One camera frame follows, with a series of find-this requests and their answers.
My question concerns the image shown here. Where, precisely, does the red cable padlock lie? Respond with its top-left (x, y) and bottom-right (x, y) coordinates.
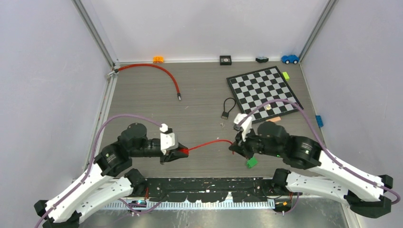
top-left (179, 139), bottom-right (232, 155)

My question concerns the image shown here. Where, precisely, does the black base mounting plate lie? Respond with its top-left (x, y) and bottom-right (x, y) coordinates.
top-left (129, 177), bottom-right (293, 203)

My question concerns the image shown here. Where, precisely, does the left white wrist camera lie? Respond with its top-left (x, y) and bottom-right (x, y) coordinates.
top-left (160, 123), bottom-right (179, 155)

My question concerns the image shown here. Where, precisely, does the tan wooden block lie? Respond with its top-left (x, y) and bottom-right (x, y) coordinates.
top-left (266, 116), bottom-right (281, 123)

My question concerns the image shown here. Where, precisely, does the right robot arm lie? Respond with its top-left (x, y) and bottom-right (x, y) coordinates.
top-left (229, 122), bottom-right (393, 219)

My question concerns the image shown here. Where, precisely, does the small black box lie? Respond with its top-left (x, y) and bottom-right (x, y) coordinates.
top-left (219, 56), bottom-right (232, 66)

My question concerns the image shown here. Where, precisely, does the red hose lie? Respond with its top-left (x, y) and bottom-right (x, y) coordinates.
top-left (107, 63), bottom-right (182, 101)

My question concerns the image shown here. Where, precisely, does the lime green block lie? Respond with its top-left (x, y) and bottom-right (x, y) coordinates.
top-left (282, 72), bottom-right (290, 81)

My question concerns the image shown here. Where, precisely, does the aluminium front rail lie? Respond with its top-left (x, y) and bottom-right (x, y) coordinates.
top-left (67, 176), bottom-right (354, 211)

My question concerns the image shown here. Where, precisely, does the green toy brick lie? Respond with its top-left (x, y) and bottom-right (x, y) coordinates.
top-left (246, 157), bottom-right (258, 169)

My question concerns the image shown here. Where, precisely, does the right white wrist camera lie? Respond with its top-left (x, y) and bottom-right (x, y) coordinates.
top-left (233, 113), bottom-right (252, 142)

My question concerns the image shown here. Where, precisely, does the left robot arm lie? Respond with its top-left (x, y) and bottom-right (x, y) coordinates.
top-left (34, 123), bottom-right (189, 228)

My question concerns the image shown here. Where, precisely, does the blue toy car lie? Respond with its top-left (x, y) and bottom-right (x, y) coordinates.
top-left (281, 55), bottom-right (299, 64)

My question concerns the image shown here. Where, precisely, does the black white chessboard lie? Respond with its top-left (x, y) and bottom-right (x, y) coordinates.
top-left (226, 66), bottom-right (303, 123)

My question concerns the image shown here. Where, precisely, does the black cable padlock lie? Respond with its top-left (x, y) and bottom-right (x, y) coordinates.
top-left (221, 97), bottom-right (237, 120)

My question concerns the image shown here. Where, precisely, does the orange toy block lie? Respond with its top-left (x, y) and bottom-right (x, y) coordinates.
top-left (153, 56), bottom-right (164, 63)

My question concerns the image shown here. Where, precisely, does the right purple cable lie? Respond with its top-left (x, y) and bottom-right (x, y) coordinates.
top-left (236, 98), bottom-right (402, 216)

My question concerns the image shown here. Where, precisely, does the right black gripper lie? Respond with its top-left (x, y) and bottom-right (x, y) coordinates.
top-left (229, 124), bottom-right (283, 160)

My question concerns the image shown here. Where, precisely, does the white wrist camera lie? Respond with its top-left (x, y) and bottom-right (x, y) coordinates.
top-left (160, 123), bottom-right (179, 155)
top-left (233, 113), bottom-right (252, 142)

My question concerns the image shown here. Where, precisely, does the blue toy brick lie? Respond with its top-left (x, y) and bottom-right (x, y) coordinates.
top-left (315, 115), bottom-right (324, 128)

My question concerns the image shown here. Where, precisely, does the small black toy car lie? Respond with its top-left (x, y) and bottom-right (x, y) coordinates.
top-left (255, 57), bottom-right (269, 63)

